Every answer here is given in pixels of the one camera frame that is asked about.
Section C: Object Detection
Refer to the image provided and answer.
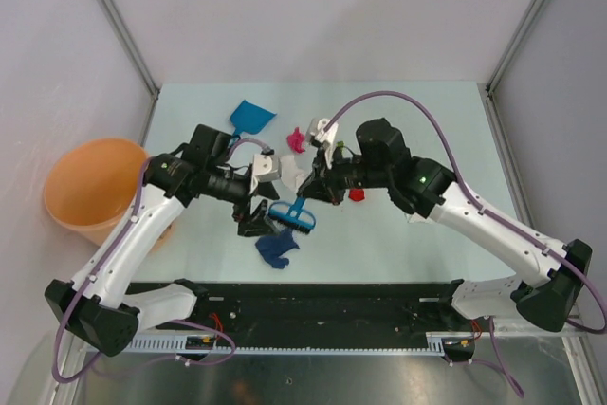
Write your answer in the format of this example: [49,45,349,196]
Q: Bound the pink paper scrap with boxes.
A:
[286,127,306,154]

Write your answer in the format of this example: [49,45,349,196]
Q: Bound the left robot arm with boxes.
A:
[45,124,280,357]

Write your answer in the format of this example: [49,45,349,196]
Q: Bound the blue plastic dustpan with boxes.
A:
[230,100,276,137]

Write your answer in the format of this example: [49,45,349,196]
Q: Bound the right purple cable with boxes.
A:
[326,90,607,399]

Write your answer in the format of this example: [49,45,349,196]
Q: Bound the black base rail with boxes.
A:
[127,282,475,349]

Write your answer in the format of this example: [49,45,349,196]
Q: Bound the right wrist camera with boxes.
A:
[305,118,339,149]

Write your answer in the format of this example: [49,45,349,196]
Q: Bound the blue hand brush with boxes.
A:
[267,197,316,234]

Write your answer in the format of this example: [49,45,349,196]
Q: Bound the white cable duct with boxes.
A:
[127,332,475,357]

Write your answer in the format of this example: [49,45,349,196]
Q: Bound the orange plastic bucket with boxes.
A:
[43,138,148,246]

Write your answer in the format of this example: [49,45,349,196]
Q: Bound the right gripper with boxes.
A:
[299,141,392,206]

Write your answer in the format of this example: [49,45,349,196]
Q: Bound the red long paper scrap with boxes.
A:
[348,189,365,202]

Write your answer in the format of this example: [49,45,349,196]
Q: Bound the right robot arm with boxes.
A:
[298,119,592,332]

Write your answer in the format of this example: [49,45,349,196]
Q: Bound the white paper scrap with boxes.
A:
[280,155,308,193]
[407,213,428,223]

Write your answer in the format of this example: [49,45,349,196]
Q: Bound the dark blue paper scrap front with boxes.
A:
[255,229,300,269]

